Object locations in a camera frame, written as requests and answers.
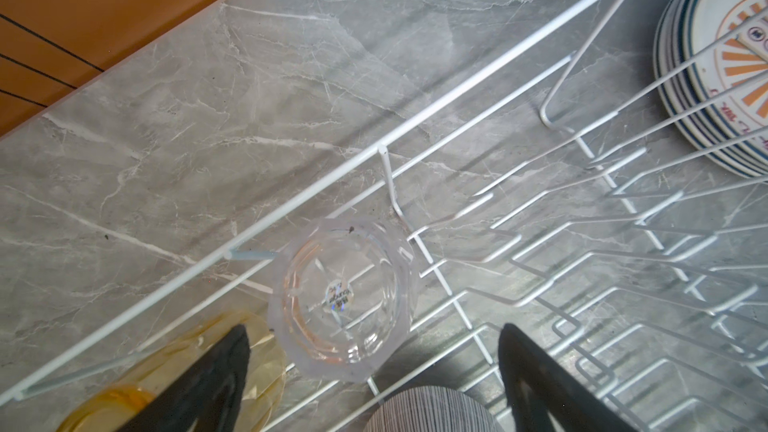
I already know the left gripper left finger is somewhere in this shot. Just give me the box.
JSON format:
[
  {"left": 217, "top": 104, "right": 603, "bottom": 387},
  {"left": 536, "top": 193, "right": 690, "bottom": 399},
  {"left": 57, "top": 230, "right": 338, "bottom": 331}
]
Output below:
[{"left": 119, "top": 325, "right": 250, "bottom": 432}]

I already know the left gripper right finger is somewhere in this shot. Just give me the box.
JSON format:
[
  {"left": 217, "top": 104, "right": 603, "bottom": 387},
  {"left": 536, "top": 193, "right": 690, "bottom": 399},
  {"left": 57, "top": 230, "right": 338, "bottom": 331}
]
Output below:
[{"left": 498, "top": 323, "right": 633, "bottom": 431}]

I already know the yellow plastic cup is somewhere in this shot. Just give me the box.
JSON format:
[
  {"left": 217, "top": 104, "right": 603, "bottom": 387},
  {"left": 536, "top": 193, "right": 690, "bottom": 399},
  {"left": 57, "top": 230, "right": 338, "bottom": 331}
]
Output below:
[{"left": 58, "top": 310, "right": 287, "bottom": 431}]

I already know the clear plastic cup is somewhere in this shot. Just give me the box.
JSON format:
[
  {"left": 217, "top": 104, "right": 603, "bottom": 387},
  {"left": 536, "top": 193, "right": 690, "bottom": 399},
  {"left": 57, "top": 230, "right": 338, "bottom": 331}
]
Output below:
[{"left": 268, "top": 216, "right": 418, "bottom": 383}]

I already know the white wire dish rack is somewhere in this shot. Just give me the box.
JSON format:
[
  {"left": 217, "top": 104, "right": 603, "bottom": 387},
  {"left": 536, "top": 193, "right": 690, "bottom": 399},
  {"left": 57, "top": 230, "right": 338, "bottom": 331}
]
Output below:
[{"left": 1, "top": 0, "right": 767, "bottom": 431}]

